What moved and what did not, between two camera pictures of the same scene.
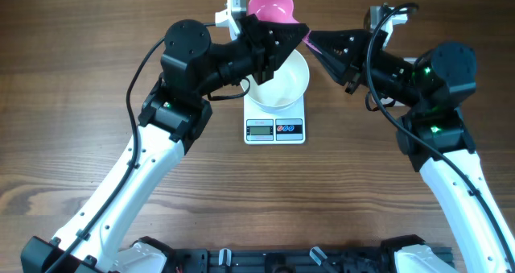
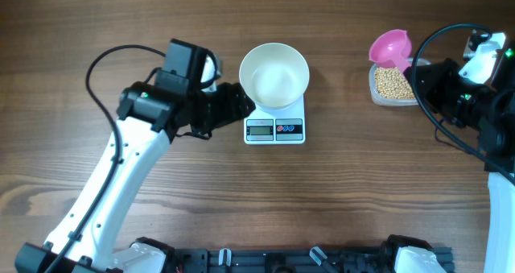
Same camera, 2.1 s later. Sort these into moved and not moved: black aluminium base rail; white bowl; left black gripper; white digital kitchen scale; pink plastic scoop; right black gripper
Moved: pink plastic scoop; right black gripper; left black gripper
Not moved: white bowl; white digital kitchen scale; black aluminium base rail
